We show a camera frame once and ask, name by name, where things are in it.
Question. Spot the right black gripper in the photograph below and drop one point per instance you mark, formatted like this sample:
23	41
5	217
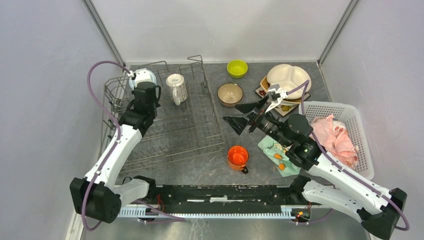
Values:
237	123

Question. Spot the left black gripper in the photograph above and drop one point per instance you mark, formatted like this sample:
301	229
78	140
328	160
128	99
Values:
156	104

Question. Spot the light blue mug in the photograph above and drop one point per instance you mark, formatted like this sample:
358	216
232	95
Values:
150	74

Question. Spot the white floral mug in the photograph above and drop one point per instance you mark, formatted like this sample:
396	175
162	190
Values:
177	88

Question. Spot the orange mug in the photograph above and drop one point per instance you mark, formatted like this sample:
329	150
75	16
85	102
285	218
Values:
237	158

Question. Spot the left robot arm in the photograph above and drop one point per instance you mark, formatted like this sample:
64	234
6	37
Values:
95	195

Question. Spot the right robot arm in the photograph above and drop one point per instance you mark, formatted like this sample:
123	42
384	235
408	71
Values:
376	208

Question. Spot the beige brown-rimmed bowl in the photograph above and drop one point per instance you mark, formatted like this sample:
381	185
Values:
230	94

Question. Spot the square floral plate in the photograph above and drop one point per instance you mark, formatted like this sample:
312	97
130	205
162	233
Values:
286	106

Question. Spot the lime green bowl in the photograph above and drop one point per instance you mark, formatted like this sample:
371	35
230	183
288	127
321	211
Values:
237	68

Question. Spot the green cartoon cloth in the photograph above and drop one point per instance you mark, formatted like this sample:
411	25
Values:
277	154

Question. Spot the cream divided plate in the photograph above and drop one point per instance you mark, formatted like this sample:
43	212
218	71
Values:
288	76

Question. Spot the pink patterned cloth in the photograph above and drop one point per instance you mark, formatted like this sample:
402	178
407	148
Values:
333	136

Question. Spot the white plastic basket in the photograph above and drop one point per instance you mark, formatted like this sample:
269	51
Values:
350	117

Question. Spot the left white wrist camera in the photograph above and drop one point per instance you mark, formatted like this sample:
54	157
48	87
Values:
140	76

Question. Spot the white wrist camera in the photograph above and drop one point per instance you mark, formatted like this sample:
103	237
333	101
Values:
276	95
140	76

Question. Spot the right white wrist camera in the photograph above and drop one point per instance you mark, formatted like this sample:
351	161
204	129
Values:
276	95

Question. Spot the grey wire dish rack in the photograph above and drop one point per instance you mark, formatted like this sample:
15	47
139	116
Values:
179	132

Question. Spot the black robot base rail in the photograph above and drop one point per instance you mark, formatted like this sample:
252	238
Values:
236	201

